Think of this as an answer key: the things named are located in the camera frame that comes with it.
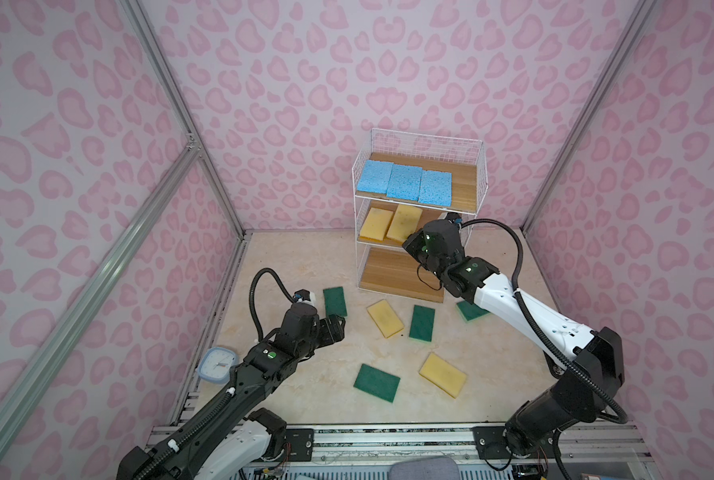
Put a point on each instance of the green scouring pad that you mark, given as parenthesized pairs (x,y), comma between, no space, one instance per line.
(377,383)
(335,302)

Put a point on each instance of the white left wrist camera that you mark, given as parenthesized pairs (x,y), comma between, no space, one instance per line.
(304,296)

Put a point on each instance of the green scouring pad front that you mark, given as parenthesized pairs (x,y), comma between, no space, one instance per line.
(377,383)

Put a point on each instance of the white wire wooden shelf rack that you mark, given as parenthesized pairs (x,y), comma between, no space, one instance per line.
(385,266)

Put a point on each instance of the green sponge right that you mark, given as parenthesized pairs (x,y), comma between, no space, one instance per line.
(470,312)

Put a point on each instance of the blue sponge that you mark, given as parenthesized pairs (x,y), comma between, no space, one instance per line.
(375,177)
(405,182)
(436,188)

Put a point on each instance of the light blue kitchen timer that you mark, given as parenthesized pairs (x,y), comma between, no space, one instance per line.
(216,365)

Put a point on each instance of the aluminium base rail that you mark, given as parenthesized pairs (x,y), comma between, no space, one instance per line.
(368,451)

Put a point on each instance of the small yellow sponge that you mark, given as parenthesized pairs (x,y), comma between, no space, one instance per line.
(376,224)

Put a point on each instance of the green sponge middle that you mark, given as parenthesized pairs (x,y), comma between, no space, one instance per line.
(422,323)

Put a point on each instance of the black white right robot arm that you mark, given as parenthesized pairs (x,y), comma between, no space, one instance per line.
(591,361)

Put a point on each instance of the grey chair back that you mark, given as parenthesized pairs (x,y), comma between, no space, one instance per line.
(433,468)

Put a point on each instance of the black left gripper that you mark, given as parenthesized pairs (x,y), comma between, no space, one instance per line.
(337,327)

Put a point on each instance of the green sponge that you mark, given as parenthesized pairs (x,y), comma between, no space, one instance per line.
(422,323)
(470,312)

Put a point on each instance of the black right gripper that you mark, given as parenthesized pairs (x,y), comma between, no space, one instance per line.
(414,240)

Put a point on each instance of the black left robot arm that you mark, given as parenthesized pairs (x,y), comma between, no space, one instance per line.
(231,431)

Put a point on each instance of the green scouring pad left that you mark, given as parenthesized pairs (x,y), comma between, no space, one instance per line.
(335,302)

